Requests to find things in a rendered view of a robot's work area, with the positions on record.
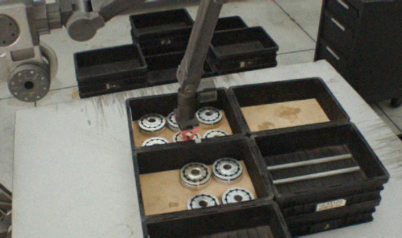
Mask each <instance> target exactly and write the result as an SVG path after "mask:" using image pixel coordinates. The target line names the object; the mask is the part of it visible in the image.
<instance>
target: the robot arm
mask: <svg viewBox="0 0 402 238"><path fill-rule="evenodd" d="M144 1H147V0H60V2H57V3H47V4H46V1H45V0H43V1H34V0H25V2H24V6H25V9H26V14H27V16H26V17H27V20H28V24H29V27H30V34H31V37H32V43H33V45H34V47H35V46H39V45H40V35H45V34H50V30H52V29H58V28H63V27H62V25H63V26H64V27H65V28H66V29H67V33H68V35H69V37H70V38H71V39H72V40H74V41H77V42H87V41H88V40H90V39H92V38H93V37H94V36H95V34H96V33H97V30H98V29H100V28H102V27H104V26H106V25H105V23H106V22H108V21H110V20H111V19H112V18H114V17H115V16H117V15H119V14H120V13H122V12H124V11H126V10H128V9H131V8H132V7H135V6H137V5H140V4H142V3H144ZM226 3H229V0H201V2H200V6H199V9H198V13H197V15H196V18H195V21H194V25H193V28H192V32H191V35H190V40H189V43H188V47H187V49H186V53H185V55H184V57H183V59H182V61H181V65H179V68H178V70H177V79H178V80H179V84H180V86H181V87H179V89H178V108H177V109H174V110H173V113H175V115H174V116H173V118H174V120H175V122H176V123H177V124H178V126H179V130H180V132H181V134H182V136H183V138H184V140H185V141H188V140H192V139H193V137H194V135H195V134H196V133H198V131H199V130H200V127H199V125H200V122H199V120H198V117H196V115H195V113H194V96H195V98H196V100H197V101H198V102H208V101H213V100H216V98H217V92H216V86H215V84H214V81H213V80H209V81H201V74H202V70H203V65H204V60H205V57H206V53H207V50H208V48H209V46H210V42H211V40H212V36H213V33H214V30H215V27H216V24H217V21H218V17H219V14H220V11H221V8H222V6H223V4H226ZM191 131H193V132H192V134H191V136H190V139H188V138H187V137H186V136H185V134H187V132H191Z"/></svg>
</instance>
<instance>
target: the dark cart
mask: <svg viewBox="0 0 402 238"><path fill-rule="evenodd" d="M318 29H319V30H318V35H317V42H316V47H315V53H314V57H313V61H320V60H327V61H328V62H329V63H330V64H331V65H332V66H333V67H334V68H335V70H336V71H337V72H338V73H339V74H340V75H341V76H342V77H343V78H344V79H345V80H346V81H347V82H348V84H349V85H350V86H351V87H352V88H353V89H354V90H355V91H356V92H357V93H358V94H359V95H360V96H361V97H362V98H363V99H364V101H365V102H366V103H367V104H370V103H373V102H380V101H383V100H389V99H391V102H390V104H391V105H392V106H393V107H394V108H397V107H398V106H400V105H401V104H402V0H322V8H321V15H320V19H319V26H318Z"/></svg>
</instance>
